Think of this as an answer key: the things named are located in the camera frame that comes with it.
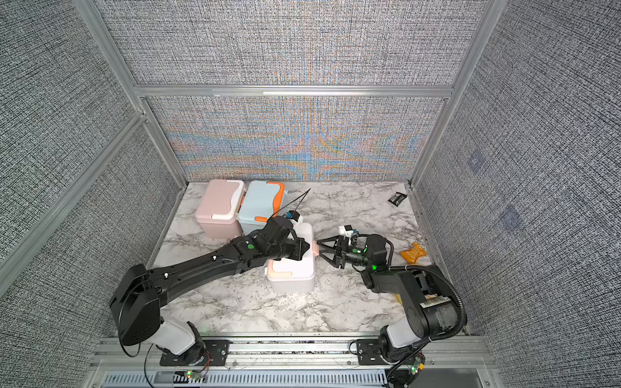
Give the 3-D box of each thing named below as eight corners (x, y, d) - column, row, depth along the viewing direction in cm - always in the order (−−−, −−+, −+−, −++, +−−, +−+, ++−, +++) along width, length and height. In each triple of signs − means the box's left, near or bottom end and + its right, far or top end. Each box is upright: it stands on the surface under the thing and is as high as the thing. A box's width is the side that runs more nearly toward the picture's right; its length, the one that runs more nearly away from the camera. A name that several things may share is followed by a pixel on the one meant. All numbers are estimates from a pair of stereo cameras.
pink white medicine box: (203, 238, 99) (191, 219, 89) (216, 199, 113) (207, 179, 103) (241, 238, 99) (234, 219, 89) (250, 199, 113) (244, 178, 103)
